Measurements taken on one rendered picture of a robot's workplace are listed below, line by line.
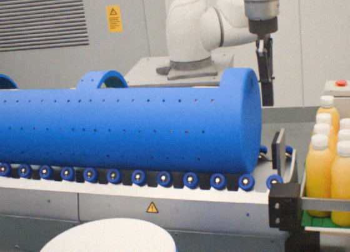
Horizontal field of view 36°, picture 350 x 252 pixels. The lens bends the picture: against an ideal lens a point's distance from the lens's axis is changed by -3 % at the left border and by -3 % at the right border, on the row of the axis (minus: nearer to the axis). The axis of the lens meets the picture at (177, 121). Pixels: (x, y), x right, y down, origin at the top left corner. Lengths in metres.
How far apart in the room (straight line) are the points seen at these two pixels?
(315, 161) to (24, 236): 0.98
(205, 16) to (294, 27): 2.27
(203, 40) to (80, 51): 1.29
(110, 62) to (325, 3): 1.77
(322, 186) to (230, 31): 0.83
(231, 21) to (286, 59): 2.29
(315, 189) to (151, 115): 0.45
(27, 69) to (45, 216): 1.71
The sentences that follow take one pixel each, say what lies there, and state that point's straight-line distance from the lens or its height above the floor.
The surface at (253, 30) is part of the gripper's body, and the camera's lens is 1.41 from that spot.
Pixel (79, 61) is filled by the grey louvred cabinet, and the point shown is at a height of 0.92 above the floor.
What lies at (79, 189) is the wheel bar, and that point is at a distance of 1.63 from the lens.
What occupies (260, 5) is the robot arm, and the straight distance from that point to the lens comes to 1.38.
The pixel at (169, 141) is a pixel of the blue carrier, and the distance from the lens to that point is 1.42.
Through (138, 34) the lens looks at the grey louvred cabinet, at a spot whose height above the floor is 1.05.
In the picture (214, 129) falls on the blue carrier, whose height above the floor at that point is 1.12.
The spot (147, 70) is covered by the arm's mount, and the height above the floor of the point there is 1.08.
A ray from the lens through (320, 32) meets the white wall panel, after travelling 4.22.
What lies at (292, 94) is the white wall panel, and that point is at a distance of 4.34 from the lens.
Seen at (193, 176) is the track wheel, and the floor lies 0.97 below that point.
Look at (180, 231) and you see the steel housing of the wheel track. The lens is 1.55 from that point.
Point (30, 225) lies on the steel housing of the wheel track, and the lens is 1.80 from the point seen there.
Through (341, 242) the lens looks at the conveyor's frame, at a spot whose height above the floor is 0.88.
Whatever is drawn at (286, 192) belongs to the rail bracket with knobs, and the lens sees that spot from 1.32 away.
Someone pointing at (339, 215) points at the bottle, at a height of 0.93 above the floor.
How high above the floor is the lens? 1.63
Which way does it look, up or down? 20 degrees down
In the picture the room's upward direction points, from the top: 7 degrees counter-clockwise
